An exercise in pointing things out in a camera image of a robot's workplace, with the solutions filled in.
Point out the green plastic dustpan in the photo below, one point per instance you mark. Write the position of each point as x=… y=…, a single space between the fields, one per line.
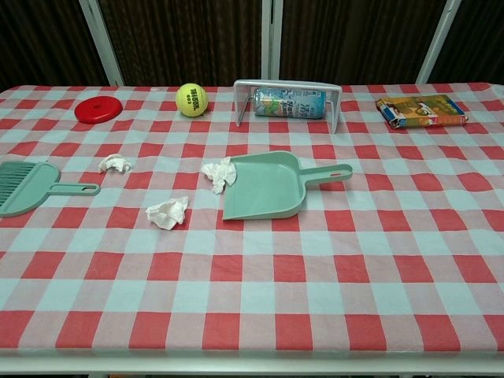
x=267 y=189

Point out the green plastic hand brush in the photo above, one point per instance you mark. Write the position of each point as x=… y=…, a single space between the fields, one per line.
x=39 y=185

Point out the light blue drink can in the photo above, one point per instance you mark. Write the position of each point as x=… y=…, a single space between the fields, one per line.
x=289 y=103

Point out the red white checkered tablecloth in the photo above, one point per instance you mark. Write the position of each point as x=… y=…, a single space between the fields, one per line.
x=252 y=283

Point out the yellow tennis ball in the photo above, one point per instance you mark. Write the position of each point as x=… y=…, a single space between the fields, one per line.
x=191 y=100

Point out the white plastic rack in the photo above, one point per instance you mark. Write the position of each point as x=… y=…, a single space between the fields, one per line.
x=283 y=83

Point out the red plastic disc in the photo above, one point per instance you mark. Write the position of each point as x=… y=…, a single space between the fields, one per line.
x=98 y=110

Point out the orange printed snack packet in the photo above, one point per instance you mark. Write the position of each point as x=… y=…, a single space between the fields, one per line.
x=421 y=111

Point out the white partition frame post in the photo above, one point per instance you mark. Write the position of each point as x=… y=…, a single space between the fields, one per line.
x=271 y=39
x=101 y=43
x=439 y=41

